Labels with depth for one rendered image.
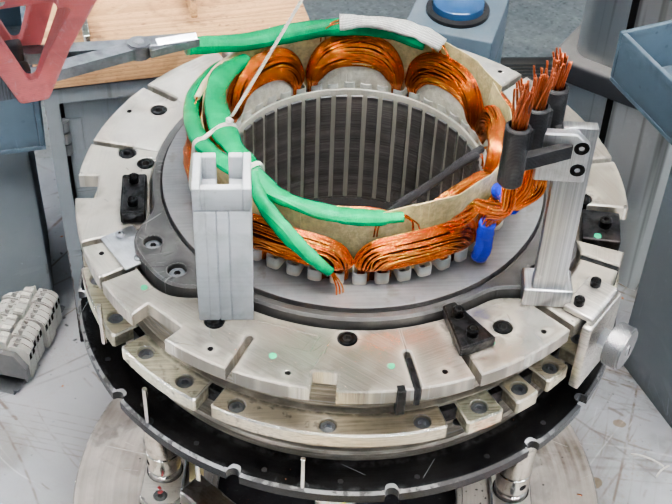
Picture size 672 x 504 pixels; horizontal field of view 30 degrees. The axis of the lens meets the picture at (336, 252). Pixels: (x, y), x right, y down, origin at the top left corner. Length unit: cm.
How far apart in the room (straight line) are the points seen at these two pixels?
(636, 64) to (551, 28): 201
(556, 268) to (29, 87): 28
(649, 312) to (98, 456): 44
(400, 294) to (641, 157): 57
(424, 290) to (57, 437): 44
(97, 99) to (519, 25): 208
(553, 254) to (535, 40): 226
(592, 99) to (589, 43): 5
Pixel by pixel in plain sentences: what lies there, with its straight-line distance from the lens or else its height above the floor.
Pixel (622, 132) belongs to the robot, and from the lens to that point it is 119.
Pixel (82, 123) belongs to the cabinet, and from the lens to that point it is 94.
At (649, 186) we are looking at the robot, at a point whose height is 82.
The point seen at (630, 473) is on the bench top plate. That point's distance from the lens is 102.
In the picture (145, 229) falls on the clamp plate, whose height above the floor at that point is 110.
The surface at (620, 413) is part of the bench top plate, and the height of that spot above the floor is 78.
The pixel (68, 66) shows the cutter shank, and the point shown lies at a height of 122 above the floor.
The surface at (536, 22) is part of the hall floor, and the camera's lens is 296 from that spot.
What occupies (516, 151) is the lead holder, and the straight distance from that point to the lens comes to 57.
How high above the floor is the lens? 157
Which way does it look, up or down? 43 degrees down
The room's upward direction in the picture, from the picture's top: 2 degrees clockwise
